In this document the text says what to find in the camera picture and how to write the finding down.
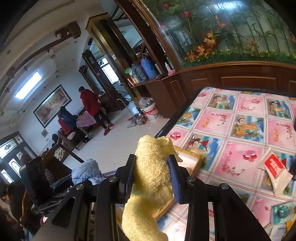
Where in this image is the yellow cardboard box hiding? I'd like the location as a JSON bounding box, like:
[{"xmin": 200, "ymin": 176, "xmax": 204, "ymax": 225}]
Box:
[{"xmin": 154, "ymin": 146, "xmax": 202, "ymax": 221}]

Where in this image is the blue fluffy towel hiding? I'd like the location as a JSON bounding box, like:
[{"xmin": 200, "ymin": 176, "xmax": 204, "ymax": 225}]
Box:
[{"xmin": 71, "ymin": 159, "xmax": 105, "ymax": 185}]

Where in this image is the white red-label packet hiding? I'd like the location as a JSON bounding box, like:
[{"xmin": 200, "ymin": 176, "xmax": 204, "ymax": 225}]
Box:
[{"xmin": 256, "ymin": 148, "xmax": 293, "ymax": 196}]

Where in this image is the teal cartoon tissue pack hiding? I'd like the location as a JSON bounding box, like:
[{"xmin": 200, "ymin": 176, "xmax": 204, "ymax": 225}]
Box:
[{"xmin": 271, "ymin": 202, "xmax": 295, "ymax": 226}]

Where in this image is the metal kettle on floor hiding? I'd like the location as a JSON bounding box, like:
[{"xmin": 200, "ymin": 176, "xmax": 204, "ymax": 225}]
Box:
[{"xmin": 134, "ymin": 113, "xmax": 147, "ymax": 126}]

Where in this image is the white plastic bucket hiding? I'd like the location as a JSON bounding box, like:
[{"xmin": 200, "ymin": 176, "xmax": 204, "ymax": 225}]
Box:
[{"xmin": 142, "ymin": 102, "xmax": 160, "ymax": 122}]

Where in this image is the purple-cloth dining table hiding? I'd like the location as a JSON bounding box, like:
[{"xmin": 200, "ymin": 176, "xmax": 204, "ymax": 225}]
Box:
[{"xmin": 76, "ymin": 111, "xmax": 96, "ymax": 128}]

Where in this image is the colourful cartoon tablecloth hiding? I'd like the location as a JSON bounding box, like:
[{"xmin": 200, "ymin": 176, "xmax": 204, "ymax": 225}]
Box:
[{"xmin": 158, "ymin": 87, "xmax": 295, "ymax": 240}]

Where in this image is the person in blue jacket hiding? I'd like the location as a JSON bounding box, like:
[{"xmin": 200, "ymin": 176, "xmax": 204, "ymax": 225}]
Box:
[{"xmin": 58, "ymin": 106, "xmax": 78, "ymax": 135}]

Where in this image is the person in red jacket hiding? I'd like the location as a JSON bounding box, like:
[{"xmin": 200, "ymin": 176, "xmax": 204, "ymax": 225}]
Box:
[{"xmin": 78, "ymin": 86, "xmax": 114, "ymax": 136}]

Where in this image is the blue water jug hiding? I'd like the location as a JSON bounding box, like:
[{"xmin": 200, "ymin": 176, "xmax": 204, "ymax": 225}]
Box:
[{"xmin": 140, "ymin": 58, "xmax": 158, "ymax": 79}]

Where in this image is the aquarium with artificial plants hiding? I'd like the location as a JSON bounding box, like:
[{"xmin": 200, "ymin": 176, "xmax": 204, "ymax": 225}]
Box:
[{"xmin": 138, "ymin": 1, "xmax": 295, "ymax": 68}]

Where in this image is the framed wall painting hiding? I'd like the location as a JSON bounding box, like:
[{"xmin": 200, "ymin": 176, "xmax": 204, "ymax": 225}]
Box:
[{"xmin": 33, "ymin": 84, "xmax": 72, "ymax": 128}]

